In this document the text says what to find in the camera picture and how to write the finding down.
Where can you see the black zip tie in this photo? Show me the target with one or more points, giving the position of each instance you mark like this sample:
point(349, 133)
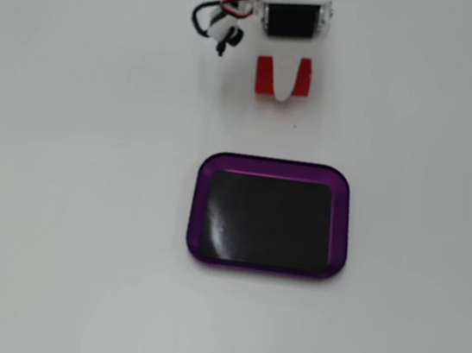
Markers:
point(232, 36)

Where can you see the purple metal tray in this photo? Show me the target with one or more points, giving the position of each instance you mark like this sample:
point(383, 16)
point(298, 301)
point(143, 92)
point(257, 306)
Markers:
point(198, 206)

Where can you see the black tray mat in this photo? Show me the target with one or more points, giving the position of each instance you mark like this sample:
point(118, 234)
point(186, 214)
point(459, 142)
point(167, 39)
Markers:
point(269, 220)

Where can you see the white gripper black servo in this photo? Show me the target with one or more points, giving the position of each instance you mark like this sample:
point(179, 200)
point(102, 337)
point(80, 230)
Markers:
point(282, 21)

